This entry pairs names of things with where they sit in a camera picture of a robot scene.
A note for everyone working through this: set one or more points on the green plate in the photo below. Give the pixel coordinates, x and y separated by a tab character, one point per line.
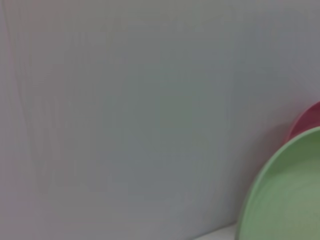
287	195

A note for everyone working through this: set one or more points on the red plate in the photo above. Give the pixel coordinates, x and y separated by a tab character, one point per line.
310	120

